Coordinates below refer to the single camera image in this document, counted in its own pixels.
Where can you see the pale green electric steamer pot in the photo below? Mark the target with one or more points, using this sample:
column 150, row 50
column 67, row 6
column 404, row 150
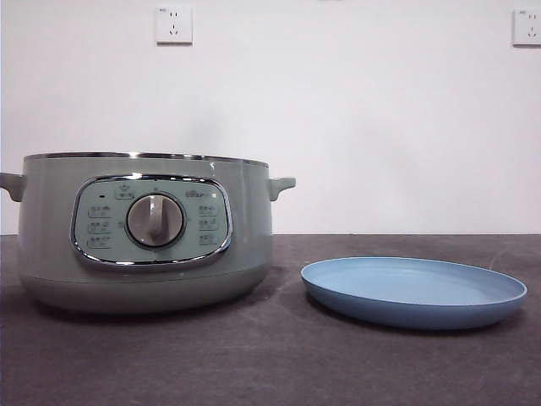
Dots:
column 50, row 237

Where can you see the blue round plate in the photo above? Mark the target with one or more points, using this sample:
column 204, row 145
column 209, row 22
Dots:
column 401, row 315

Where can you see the white wall socket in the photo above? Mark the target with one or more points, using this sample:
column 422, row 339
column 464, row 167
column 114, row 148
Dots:
column 174, row 25
column 527, row 27

